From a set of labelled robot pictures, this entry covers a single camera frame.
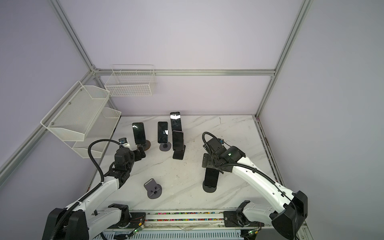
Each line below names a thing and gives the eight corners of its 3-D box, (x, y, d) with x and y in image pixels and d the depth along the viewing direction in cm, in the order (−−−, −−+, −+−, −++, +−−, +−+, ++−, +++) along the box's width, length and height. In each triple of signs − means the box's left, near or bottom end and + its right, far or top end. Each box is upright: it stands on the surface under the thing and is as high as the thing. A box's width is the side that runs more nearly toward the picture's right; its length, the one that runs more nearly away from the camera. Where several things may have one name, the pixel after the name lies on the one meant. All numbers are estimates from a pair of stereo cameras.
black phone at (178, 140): (174, 153, 101) (170, 138, 88) (174, 145, 105) (172, 130, 92) (184, 153, 101) (182, 138, 88) (184, 145, 105) (183, 130, 92)
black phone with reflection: (159, 148, 103) (154, 134, 91) (161, 135, 110) (157, 121, 98) (169, 148, 103) (165, 134, 91) (170, 135, 110) (167, 121, 98)
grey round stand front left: (152, 201, 81) (147, 195, 73) (147, 191, 85) (142, 184, 76) (164, 192, 84) (161, 186, 76) (159, 183, 88) (155, 176, 79)
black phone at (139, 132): (138, 148, 103) (129, 131, 89) (141, 139, 108) (132, 122, 94) (147, 148, 103) (139, 131, 89) (149, 139, 108) (142, 122, 94)
